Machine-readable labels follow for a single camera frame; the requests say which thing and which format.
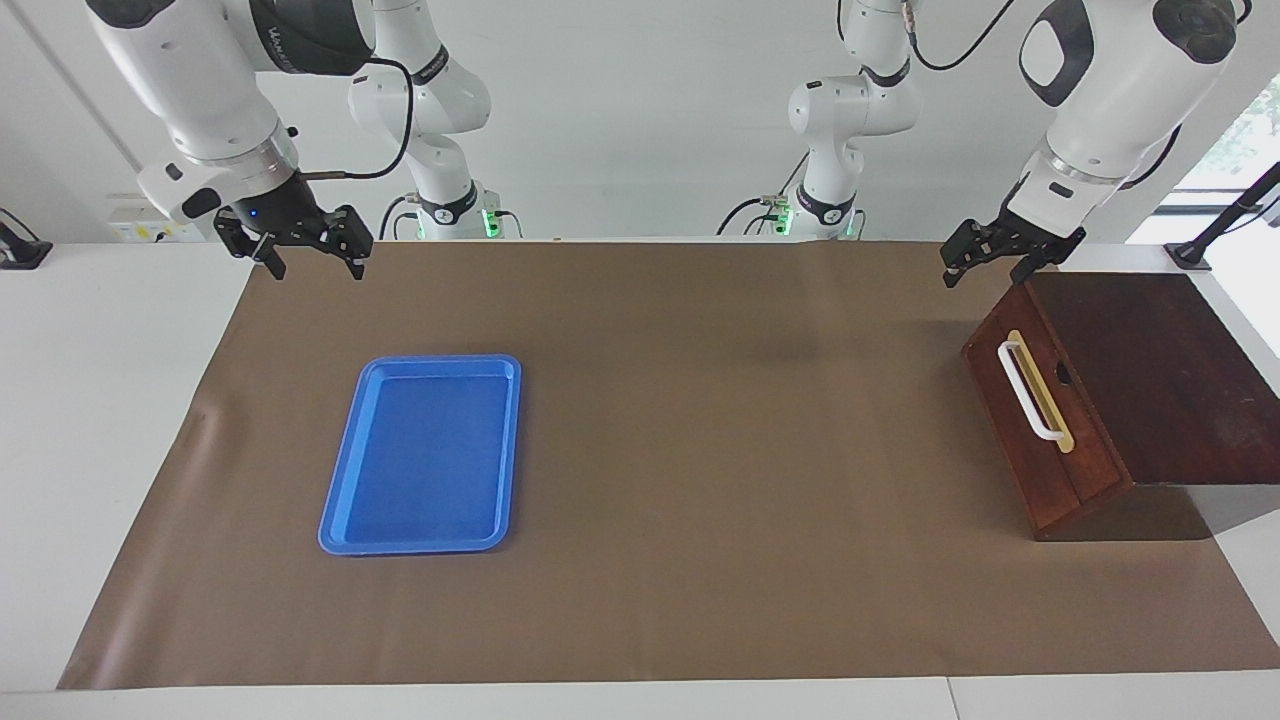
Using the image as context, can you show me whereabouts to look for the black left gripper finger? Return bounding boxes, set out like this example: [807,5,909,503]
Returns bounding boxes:
[1008,228,1088,286]
[940,220,1006,289]

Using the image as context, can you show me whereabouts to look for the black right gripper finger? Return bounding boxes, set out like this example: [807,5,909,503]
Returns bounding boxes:
[318,205,375,281]
[213,210,288,281]

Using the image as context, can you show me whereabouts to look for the wooden drawer with white handle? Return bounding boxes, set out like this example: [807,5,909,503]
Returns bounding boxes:
[988,283,1136,509]

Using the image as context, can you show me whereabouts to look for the dark wooden cabinet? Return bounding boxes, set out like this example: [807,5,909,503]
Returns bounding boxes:
[962,272,1280,543]

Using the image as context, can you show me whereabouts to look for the bright window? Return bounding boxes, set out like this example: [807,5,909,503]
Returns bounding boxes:
[1160,70,1280,216]

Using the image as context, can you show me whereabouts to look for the blue plastic tray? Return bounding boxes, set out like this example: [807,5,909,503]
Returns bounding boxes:
[318,354,523,557]

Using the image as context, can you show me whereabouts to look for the brown table mat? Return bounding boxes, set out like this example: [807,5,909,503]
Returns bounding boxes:
[57,240,1280,691]

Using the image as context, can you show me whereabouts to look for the white wall outlet box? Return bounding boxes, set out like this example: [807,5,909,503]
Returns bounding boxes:
[108,195,216,244]

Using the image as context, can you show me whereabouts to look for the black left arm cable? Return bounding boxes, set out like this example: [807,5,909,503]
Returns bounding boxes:
[898,0,1251,191]

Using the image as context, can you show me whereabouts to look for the black clamp mount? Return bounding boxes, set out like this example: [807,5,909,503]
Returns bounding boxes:
[0,207,53,271]

